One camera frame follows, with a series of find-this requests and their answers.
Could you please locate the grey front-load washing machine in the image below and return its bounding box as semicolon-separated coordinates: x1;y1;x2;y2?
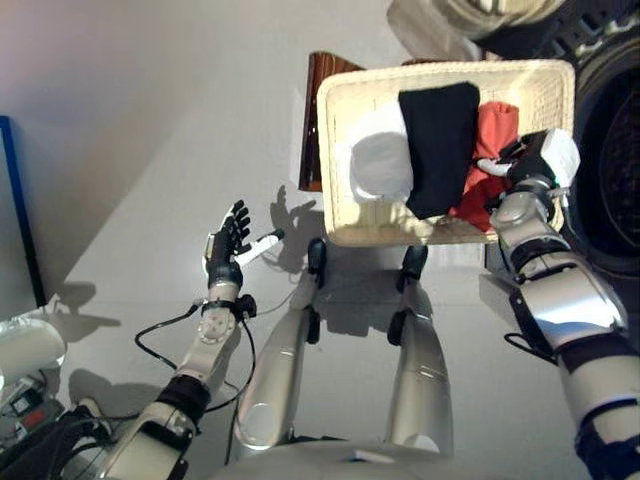
562;0;640;282

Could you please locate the silver right robot leg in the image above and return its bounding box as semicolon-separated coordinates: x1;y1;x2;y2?
384;244;457;457

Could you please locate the white wicker basket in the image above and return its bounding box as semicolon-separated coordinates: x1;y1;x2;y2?
315;58;578;248

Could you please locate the silver robot leg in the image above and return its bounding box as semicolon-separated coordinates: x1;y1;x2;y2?
384;244;457;457
234;238;329;450

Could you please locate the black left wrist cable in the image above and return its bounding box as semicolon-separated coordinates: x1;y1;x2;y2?
134;296;262;417

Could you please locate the dark brown wooden stool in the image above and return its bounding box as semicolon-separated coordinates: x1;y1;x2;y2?
298;50;367;193

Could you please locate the silver left robot leg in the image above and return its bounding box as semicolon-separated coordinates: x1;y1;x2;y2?
234;238;329;450

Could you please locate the black garment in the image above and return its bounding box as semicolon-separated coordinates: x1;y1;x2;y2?
397;81;482;221

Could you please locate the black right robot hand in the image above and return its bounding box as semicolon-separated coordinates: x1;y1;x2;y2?
474;128;582;187

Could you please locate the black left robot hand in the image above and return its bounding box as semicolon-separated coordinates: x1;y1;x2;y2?
202;199;287;292

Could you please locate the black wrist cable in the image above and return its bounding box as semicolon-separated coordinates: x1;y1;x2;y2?
134;296;262;417
503;331;557;365

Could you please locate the white garment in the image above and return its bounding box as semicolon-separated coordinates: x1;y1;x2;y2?
335;99;416;204

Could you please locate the red garment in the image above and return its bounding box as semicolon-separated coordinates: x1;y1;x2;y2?
447;100;522;233

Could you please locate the white cylindrical device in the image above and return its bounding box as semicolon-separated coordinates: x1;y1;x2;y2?
0;314;69;387

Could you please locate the round glass washer door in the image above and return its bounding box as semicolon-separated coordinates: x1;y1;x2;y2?
386;0;572;60

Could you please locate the silver robot torso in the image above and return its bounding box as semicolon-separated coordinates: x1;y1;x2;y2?
203;438;592;480

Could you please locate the black white sneaker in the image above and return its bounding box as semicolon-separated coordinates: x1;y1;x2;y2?
74;396;114;437

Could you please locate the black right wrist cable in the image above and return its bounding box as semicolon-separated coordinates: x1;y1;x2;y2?
503;331;557;365

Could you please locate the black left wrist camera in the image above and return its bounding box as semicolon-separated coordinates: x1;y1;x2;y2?
234;294;259;322

